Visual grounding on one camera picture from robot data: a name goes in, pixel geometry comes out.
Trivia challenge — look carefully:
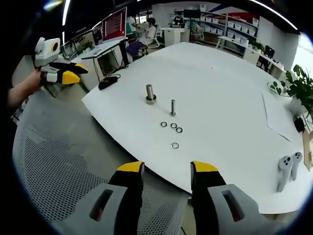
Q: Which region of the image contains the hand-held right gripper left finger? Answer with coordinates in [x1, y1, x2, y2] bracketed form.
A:
[73, 161, 146, 235]

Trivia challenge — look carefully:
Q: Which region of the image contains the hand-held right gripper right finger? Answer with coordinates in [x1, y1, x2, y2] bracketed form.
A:
[190, 161, 262, 235]

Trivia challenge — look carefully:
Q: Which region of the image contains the thick threaded steel stud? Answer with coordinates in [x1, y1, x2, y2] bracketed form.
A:
[145, 84, 157, 106]

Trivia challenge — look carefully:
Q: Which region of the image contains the person's left hand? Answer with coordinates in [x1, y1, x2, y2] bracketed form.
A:
[32, 69, 47, 92]

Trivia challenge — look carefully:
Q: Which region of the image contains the small desk plant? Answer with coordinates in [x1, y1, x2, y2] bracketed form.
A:
[81, 40, 95, 51]

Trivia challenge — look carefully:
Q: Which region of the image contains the ceiling light strip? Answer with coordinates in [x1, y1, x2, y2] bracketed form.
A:
[61, 0, 70, 45]

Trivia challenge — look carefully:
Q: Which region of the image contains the white monitor desk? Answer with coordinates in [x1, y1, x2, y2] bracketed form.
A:
[80, 37, 130, 75]

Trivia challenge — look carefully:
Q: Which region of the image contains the black computer mouse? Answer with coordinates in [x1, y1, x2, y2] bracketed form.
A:
[98, 76, 119, 91]

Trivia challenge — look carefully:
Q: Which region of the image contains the computer monitor with red screen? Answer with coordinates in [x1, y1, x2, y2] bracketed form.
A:
[101, 6, 128, 44]

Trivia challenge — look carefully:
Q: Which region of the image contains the grey mesh office chair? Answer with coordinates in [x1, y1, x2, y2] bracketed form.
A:
[12, 92, 189, 235]

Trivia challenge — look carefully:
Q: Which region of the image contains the white game controller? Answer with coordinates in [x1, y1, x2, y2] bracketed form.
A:
[291, 151, 303, 182]
[276, 156, 293, 193]

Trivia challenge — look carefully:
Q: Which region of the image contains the white office chair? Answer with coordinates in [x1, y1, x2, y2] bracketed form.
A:
[146, 24, 165, 49]

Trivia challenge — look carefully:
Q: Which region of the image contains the white paper sheet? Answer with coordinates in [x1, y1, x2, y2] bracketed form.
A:
[261, 92, 304, 143]

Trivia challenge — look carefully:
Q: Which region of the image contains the wooden stand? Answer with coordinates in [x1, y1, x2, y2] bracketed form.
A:
[301, 132, 313, 172]

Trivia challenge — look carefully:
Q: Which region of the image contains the white low cabinet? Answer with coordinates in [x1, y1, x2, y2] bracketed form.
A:
[160, 27, 191, 47]

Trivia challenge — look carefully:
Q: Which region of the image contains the small black device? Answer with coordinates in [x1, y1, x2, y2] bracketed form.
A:
[294, 116, 306, 133]

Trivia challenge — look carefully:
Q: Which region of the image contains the small plant in bowl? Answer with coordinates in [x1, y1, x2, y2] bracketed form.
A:
[267, 80, 286, 96]

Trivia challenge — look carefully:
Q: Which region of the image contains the large green potted plant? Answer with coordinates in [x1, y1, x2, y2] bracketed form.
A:
[284, 64, 313, 116]

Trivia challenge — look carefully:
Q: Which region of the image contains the long white side desk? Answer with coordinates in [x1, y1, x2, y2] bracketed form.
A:
[242, 45, 288, 76]

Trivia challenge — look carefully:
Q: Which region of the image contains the shelving with white bins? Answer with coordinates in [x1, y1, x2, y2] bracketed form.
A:
[197, 3, 260, 50]

